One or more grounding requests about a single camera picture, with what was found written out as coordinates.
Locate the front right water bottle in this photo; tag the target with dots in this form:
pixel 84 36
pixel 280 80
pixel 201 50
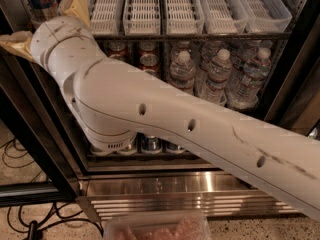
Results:
pixel 253 73

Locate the black fridge door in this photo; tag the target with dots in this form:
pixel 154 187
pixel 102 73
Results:
pixel 33 110

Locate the stainless steel fridge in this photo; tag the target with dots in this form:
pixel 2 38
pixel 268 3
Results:
pixel 127 180

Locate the second-row right Coca-Cola can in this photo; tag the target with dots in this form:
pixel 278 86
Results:
pixel 150 64

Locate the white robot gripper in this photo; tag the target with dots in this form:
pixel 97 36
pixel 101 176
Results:
pixel 40 39

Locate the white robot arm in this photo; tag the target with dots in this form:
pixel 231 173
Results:
pixel 112 99

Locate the front middle water bottle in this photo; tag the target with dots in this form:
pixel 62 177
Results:
pixel 217 77

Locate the second-row middle Coca-Cola can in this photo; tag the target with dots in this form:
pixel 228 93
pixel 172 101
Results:
pixel 118 50

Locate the second-row coca-cola can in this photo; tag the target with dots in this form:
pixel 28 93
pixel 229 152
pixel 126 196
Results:
pixel 150 64
pixel 118 50

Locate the water bottle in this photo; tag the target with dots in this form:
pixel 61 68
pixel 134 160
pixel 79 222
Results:
pixel 182 72
pixel 217 77
pixel 253 73

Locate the clear plastic bin foreground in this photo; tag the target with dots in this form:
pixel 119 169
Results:
pixel 160 225

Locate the front left water bottle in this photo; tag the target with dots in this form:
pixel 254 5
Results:
pixel 182 72

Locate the clear plastic shelf tray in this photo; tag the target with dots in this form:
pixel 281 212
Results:
pixel 266 16
pixel 224 16
pixel 141 17
pixel 183 17
pixel 105 16

